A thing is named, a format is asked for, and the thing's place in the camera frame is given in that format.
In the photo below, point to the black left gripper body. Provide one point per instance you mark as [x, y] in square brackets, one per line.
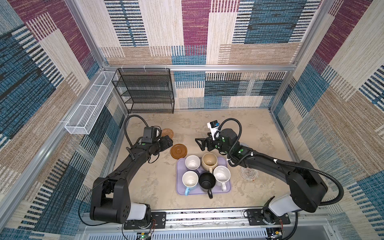
[162, 145]

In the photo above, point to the aluminium front rail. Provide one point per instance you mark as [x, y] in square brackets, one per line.
[217, 224]

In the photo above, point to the black wire mesh shelf rack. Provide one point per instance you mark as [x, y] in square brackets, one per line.
[145, 91]

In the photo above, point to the lavender mug white inside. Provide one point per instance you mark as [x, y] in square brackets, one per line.
[193, 163]

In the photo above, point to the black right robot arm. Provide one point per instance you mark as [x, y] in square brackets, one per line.
[307, 188]

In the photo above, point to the tan wicker round coaster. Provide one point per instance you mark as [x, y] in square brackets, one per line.
[168, 132]

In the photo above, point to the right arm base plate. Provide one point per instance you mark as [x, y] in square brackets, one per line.
[260, 217]

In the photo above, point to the beige ceramic mug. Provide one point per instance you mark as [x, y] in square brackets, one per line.
[209, 162]

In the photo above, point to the clear patterned glass coaster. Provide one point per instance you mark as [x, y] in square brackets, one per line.
[249, 174]

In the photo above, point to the light blue handled mug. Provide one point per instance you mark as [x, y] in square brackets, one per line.
[190, 180]

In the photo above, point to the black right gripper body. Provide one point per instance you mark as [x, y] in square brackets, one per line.
[217, 144]

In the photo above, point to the white ceramic mug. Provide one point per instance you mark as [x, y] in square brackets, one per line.
[222, 175]

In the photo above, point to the white wire mesh wall basket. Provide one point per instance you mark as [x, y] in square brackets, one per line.
[86, 114]

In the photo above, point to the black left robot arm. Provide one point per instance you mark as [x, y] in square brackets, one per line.
[110, 199]

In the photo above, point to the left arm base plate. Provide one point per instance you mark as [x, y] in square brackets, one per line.
[156, 220]

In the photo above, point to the black ceramic mug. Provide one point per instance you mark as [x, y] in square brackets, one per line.
[207, 182]

